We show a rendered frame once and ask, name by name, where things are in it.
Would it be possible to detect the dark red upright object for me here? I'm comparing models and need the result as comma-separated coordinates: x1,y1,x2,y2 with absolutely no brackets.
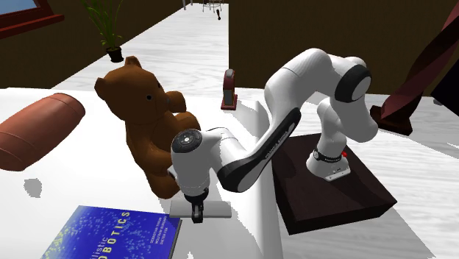
220,68,238,111

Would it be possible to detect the grey flat rectangular slab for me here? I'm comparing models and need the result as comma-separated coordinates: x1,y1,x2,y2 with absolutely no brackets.
168,199,233,219

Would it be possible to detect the blue book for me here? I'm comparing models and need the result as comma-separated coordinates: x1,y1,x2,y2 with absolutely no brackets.
39,205,183,259

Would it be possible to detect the red framed window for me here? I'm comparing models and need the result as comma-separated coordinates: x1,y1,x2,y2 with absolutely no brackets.
0,0,65,40

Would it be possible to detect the white bed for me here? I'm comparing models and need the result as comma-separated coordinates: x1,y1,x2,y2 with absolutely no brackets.
0,87,285,259

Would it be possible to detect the black furniture piece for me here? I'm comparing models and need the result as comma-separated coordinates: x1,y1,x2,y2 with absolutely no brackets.
430,67,459,118

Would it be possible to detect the dark robot stand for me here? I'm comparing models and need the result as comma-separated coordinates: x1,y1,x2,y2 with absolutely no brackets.
271,132,398,236

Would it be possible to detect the dark red twisted floor stand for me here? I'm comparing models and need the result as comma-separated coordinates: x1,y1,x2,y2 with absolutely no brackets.
369,0,459,137

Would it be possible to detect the brown teddy bear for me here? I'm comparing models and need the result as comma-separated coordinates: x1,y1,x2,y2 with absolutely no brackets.
93,55,202,200

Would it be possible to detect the reddish brown bolster pillow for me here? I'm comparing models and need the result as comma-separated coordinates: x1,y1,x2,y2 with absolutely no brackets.
0,93,87,173

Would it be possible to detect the green potted plant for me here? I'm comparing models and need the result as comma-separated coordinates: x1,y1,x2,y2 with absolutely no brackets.
79,0,125,64

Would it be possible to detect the metal frame chair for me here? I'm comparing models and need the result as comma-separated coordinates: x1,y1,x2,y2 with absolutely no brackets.
202,0,225,14

